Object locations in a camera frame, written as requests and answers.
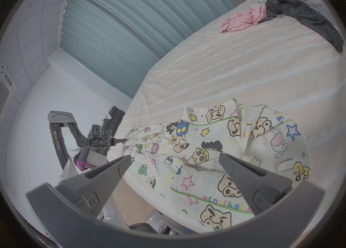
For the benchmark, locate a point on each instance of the pink garment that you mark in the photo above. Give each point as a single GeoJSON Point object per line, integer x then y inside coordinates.
{"type": "Point", "coordinates": [240, 21]}

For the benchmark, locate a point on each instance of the crumpled white cloth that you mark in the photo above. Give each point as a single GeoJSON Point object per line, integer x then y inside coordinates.
{"type": "Point", "coordinates": [106, 117]}

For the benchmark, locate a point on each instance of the white printed pyjama top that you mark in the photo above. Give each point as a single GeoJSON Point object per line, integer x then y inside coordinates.
{"type": "Point", "coordinates": [216, 147]}

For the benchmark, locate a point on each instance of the white ceiling air conditioner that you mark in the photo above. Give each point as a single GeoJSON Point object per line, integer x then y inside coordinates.
{"type": "Point", "coordinates": [5, 90]}

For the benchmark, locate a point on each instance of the blue-green curtain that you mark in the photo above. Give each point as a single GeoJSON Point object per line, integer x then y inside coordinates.
{"type": "Point", "coordinates": [121, 25]}

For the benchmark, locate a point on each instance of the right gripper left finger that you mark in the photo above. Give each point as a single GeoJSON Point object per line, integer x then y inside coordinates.
{"type": "Point", "coordinates": [92, 187]}

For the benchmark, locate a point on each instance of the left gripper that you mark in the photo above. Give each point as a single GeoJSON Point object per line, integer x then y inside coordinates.
{"type": "Point", "coordinates": [104, 142]}

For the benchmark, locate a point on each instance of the black garment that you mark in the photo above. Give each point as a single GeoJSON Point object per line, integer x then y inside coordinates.
{"type": "Point", "coordinates": [302, 11]}

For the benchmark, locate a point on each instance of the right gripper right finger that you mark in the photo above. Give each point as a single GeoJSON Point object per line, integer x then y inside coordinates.
{"type": "Point", "coordinates": [256, 184]}

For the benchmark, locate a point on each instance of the grey garment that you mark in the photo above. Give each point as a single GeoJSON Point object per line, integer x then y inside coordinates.
{"type": "Point", "coordinates": [321, 9]}

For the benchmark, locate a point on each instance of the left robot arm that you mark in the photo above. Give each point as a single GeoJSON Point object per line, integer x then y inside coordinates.
{"type": "Point", "coordinates": [60, 118]}

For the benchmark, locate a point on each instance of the bed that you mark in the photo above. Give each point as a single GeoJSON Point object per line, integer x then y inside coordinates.
{"type": "Point", "coordinates": [243, 65]}

